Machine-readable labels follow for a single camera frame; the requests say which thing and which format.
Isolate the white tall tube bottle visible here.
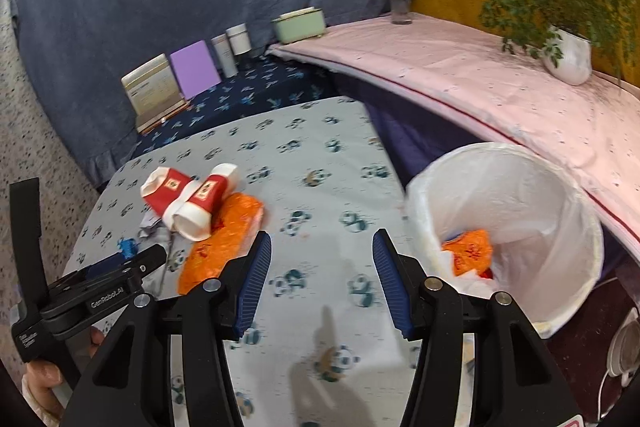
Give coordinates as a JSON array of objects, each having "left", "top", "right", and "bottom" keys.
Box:
[{"left": 212, "top": 34, "right": 238, "bottom": 78}]

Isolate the white tissue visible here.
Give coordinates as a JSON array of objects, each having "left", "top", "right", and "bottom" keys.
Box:
[{"left": 138, "top": 209, "right": 171, "bottom": 243}]

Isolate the person's left hand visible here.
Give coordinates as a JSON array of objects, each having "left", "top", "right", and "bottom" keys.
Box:
[{"left": 22, "top": 360, "right": 65, "bottom": 427}]

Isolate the purple card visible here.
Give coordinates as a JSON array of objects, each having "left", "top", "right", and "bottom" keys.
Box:
[{"left": 169, "top": 40, "right": 221, "bottom": 100}]

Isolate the white trash bin with liner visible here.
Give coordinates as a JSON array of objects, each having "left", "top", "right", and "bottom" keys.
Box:
[{"left": 406, "top": 142, "right": 604, "bottom": 339}]

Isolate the panda print tablecloth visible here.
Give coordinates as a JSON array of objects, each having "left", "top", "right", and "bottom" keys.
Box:
[{"left": 67, "top": 98, "right": 420, "bottom": 426}]

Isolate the mint green tissue box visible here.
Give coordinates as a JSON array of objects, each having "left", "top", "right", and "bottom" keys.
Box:
[{"left": 272, "top": 6, "right": 326, "bottom": 44}]

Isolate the white power cable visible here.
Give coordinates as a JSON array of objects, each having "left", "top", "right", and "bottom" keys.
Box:
[{"left": 596, "top": 305, "right": 640, "bottom": 423}]

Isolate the blue wrapper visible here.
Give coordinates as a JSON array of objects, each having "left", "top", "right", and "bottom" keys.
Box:
[{"left": 117, "top": 239, "right": 139, "bottom": 260}]

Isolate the red white paper cup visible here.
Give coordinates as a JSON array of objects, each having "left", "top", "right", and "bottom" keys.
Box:
[
  {"left": 162, "top": 162, "right": 239, "bottom": 242},
  {"left": 140, "top": 167, "right": 192, "bottom": 217}
]

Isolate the orange snack wrapper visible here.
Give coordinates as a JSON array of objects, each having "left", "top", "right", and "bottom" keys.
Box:
[{"left": 442, "top": 229, "right": 494, "bottom": 279}]

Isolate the beige book on stand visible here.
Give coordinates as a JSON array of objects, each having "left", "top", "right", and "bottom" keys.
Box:
[{"left": 122, "top": 54, "right": 188, "bottom": 133}]

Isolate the navy floral cloth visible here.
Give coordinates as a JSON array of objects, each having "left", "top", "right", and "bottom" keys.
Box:
[{"left": 132, "top": 56, "right": 338, "bottom": 157}]

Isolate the orange foil packet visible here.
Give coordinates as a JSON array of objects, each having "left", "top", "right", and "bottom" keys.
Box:
[{"left": 177, "top": 193, "right": 264, "bottom": 295}]

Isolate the white cylindrical jar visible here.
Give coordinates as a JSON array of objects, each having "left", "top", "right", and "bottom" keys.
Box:
[{"left": 226, "top": 24, "right": 252, "bottom": 56}]

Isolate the pink bed sheet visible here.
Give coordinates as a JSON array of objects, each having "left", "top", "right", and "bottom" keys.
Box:
[{"left": 268, "top": 14, "right": 640, "bottom": 256}]

